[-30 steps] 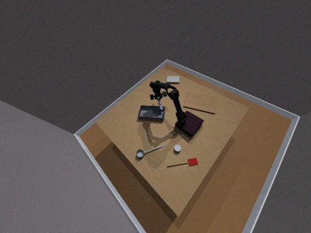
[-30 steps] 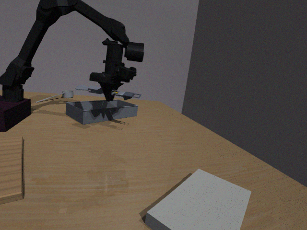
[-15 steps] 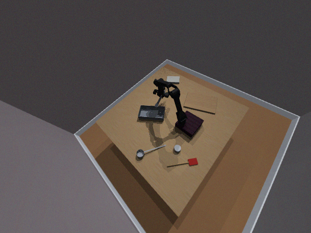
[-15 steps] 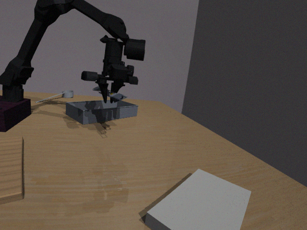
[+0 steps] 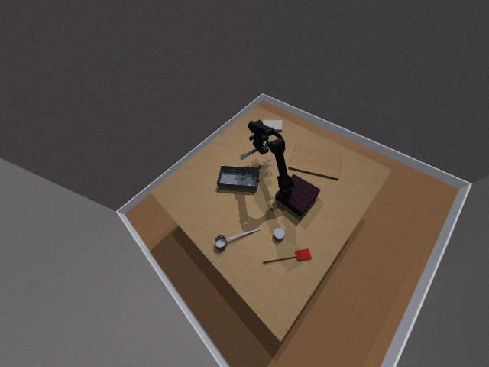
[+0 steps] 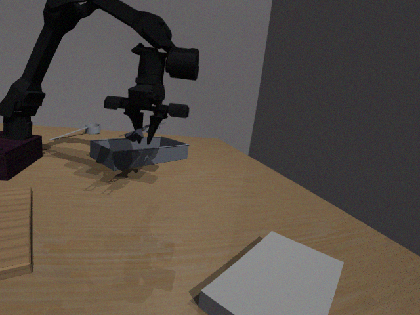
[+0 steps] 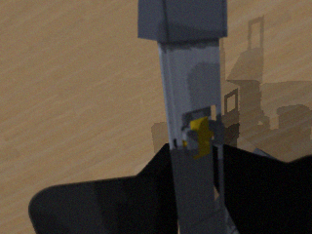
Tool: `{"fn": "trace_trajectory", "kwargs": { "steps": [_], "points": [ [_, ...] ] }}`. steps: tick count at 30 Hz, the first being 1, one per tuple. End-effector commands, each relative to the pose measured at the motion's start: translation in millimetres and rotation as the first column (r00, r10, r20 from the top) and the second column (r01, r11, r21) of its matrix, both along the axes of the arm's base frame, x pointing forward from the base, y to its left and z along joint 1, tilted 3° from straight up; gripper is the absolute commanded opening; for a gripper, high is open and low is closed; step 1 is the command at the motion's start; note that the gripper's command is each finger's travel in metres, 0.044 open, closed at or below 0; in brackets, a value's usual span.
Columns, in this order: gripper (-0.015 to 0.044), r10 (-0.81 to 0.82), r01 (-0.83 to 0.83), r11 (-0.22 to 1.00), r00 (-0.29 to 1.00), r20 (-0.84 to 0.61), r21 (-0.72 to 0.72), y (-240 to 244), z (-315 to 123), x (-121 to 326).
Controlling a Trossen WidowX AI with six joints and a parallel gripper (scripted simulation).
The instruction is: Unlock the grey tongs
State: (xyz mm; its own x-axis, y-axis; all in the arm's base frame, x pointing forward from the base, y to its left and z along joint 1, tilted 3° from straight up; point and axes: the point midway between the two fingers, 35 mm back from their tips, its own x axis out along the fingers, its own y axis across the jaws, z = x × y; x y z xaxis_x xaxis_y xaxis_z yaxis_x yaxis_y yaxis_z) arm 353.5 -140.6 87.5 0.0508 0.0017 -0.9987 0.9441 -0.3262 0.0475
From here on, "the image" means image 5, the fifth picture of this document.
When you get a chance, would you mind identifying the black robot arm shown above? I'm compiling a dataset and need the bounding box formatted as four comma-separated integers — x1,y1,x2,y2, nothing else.
248,120,295,198

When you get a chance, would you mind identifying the grey cylinder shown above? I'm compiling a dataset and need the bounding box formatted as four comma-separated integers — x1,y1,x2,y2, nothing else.
274,228,285,239

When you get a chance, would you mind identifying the brown wooden board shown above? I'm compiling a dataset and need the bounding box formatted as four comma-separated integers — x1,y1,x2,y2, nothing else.
289,145,342,180

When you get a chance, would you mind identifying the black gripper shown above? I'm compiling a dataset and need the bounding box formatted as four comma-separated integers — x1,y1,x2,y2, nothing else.
249,135,269,154

